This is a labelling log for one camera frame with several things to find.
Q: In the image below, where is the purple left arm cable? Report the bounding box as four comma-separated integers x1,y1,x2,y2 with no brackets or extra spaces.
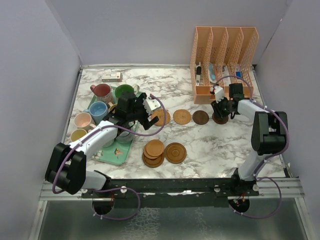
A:
51,93,168,221

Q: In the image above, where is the white printed packet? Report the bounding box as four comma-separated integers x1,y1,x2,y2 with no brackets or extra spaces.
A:
222,65,231,86

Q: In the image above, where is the dark walnut coaster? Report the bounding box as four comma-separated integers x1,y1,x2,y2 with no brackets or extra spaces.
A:
212,114,229,125
192,110,209,125

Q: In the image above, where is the tan mug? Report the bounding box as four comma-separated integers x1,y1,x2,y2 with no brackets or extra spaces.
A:
108,102,117,113

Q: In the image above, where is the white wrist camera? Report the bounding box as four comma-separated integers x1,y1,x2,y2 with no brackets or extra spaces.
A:
143,97,162,116
210,85,225,103

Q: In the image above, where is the small white red box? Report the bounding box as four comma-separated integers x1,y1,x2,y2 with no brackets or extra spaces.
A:
101,72,123,83

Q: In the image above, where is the white blue packet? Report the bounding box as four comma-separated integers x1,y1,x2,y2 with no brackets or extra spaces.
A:
208,62,217,83

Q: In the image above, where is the blue mug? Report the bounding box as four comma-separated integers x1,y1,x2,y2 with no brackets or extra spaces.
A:
84,101,109,125

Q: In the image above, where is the green serving tray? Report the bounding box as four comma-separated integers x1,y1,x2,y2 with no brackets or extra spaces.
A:
87,85,148,165

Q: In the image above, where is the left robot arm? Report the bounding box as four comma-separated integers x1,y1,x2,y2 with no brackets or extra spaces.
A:
45,92,165,198

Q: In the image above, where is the red floral mug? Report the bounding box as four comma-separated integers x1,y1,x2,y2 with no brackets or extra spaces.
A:
90,83,113,104

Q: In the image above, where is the black grey marker pen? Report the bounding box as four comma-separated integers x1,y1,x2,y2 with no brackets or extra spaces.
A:
195,65,202,86

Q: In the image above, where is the yellow mug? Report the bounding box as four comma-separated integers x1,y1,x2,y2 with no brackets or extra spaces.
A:
70,128,88,142

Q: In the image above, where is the green floral mug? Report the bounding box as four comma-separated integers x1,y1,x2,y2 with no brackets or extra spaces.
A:
114,84,140,100

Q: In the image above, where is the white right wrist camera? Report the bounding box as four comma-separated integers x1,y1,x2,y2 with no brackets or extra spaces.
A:
210,85,225,103

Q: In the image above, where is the peach plastic file organizer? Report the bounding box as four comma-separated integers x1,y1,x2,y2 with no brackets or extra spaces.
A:
189,26,259,105

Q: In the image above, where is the light brown wooden coaster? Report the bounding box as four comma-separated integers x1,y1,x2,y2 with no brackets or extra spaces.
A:
145,139,164,156

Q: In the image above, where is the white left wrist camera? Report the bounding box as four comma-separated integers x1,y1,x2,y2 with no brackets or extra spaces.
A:
143,97,162,116

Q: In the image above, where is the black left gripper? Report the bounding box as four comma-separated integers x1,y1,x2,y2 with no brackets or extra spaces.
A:
127,93,159,130

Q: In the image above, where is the pink mug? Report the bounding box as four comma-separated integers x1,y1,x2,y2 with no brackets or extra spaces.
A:
74,112,96,132

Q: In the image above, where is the woven rattan coaster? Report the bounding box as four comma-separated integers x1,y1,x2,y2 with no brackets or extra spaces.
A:
151,109,171,127
173,109,192,125

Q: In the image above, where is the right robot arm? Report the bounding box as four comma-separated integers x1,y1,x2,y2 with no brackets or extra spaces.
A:
210,83,289,196

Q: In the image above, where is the brown ringed wooden coaster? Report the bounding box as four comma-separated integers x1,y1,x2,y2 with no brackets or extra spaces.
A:
142,153,165,168

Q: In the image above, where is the grey mug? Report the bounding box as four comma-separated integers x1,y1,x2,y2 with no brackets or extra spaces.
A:
116,131,135,144

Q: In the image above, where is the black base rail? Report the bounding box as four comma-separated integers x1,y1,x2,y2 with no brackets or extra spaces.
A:
82,175,259,208

